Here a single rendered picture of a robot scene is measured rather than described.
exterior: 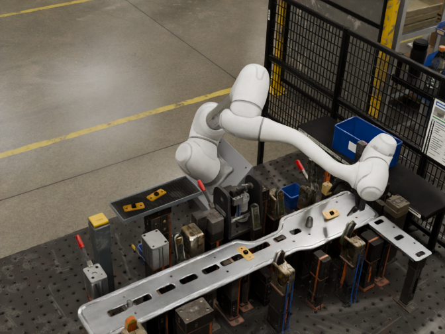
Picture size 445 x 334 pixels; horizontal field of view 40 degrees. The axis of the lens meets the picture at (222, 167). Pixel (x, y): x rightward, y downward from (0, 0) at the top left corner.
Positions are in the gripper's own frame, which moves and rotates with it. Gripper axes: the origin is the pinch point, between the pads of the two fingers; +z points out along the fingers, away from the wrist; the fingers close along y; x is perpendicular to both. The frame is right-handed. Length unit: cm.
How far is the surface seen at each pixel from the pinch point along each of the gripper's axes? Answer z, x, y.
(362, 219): 6.3, 10.4, 8.6
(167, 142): 176, 57, -177
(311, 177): 3.6, -2.3, -17.3
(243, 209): 16.7, -34.1, -19.4
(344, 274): 18.2, -6.5, 24.6
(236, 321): 42, -51, 18
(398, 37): 40, 188, -125
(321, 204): 13.2, 2.0, -7.8
